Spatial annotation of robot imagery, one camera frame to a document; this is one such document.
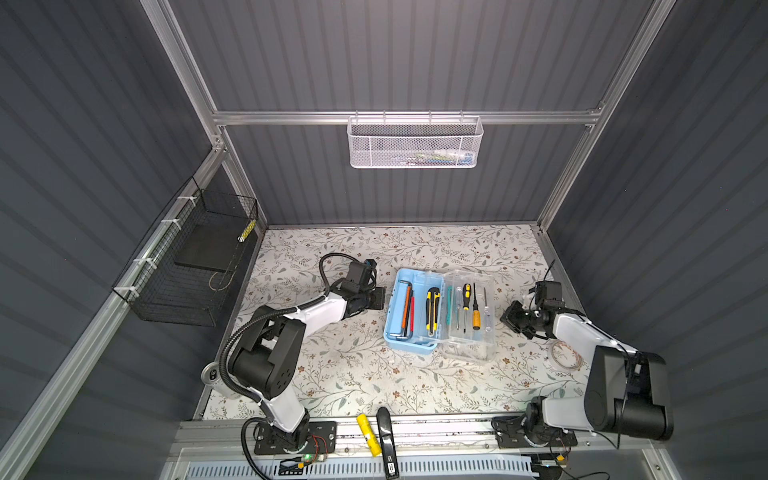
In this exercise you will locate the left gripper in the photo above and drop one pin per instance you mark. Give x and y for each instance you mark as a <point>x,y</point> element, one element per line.
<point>378,294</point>

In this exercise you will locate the white wire mesh basket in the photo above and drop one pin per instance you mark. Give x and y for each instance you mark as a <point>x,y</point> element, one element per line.
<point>414,142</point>

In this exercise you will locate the black handle tool on rail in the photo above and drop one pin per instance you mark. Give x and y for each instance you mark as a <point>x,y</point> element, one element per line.
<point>387,443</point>

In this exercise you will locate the black wire basket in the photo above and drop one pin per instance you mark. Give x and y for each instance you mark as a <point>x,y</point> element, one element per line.
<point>157,290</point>

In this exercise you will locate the orange handled screwdriver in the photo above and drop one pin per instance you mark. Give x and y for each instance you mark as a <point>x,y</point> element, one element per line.
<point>476,316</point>

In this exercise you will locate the blue plastic tool box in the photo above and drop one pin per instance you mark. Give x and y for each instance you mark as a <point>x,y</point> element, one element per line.
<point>475,346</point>

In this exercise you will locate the black pad in basket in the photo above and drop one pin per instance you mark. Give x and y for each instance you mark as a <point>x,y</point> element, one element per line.
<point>213,248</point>

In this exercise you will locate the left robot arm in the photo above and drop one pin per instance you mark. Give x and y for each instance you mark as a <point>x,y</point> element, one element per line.
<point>260,358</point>

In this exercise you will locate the yellow tube in basket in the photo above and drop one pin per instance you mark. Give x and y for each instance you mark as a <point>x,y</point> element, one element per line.
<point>247,231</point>

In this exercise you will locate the clear tape roll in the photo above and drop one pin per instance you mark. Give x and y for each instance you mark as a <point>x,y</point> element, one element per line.
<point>563,357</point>

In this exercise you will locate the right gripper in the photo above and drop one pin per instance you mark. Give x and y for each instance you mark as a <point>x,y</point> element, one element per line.
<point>511,319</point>

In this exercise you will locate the yellow marker on rail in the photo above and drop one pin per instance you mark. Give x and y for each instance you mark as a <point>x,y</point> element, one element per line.
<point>368,435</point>

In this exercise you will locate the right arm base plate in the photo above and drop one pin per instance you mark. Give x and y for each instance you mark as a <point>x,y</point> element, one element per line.
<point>516,432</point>

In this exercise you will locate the black yellow screwdriver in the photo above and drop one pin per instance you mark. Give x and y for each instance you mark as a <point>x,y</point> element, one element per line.
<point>466,300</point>

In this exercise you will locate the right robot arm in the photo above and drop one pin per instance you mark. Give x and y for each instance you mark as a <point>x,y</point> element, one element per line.
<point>627,391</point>

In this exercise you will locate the clear handle screwdriver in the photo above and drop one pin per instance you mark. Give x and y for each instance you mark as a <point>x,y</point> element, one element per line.
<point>457,308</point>

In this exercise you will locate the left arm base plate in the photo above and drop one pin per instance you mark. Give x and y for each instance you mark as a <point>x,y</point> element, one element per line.
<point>314,437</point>

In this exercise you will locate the teal tool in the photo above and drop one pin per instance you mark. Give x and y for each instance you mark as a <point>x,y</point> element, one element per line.
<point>448,308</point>

